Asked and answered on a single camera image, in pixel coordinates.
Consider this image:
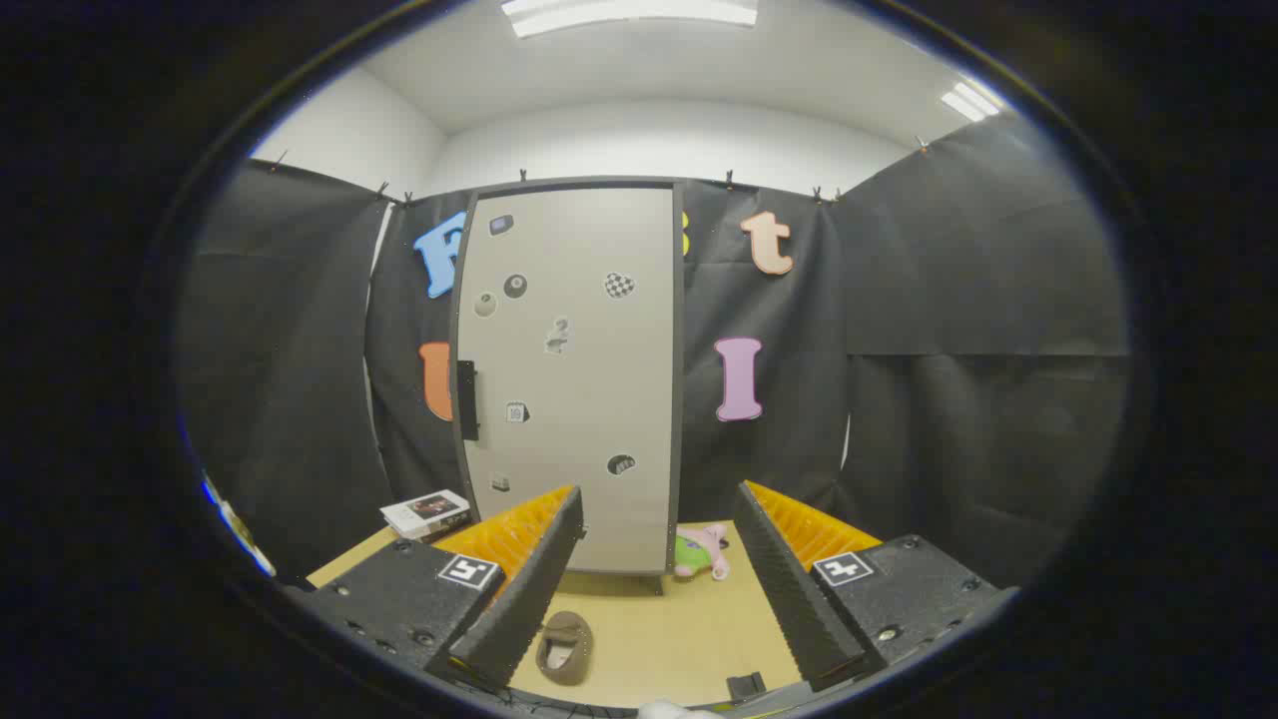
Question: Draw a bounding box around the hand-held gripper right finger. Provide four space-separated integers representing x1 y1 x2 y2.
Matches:
734 480 1019 692

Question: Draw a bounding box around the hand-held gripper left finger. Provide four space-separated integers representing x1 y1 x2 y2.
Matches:
285 485 585 690

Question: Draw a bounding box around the brown fuzzy shoe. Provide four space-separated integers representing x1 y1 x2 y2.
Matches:
535 610 594 687

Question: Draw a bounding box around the grey shoe cabinet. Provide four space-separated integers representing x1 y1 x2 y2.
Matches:
447 178 688 597

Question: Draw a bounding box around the grey shoe cabinet door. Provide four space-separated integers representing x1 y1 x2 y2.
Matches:
455 188 676 576

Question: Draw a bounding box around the green and pink plush toy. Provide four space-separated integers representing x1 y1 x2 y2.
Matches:
674 523 732 582

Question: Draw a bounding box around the white and blue object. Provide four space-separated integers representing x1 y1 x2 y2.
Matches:
200 474 277 578

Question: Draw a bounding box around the black backdrop cloth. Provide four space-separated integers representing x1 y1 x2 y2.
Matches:
180 115 1129 590

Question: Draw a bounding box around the small ceiling light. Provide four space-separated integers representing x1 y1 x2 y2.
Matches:
941 82 1002 123

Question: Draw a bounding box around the long ceiling light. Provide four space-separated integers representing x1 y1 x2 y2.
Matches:
502 0 760 39

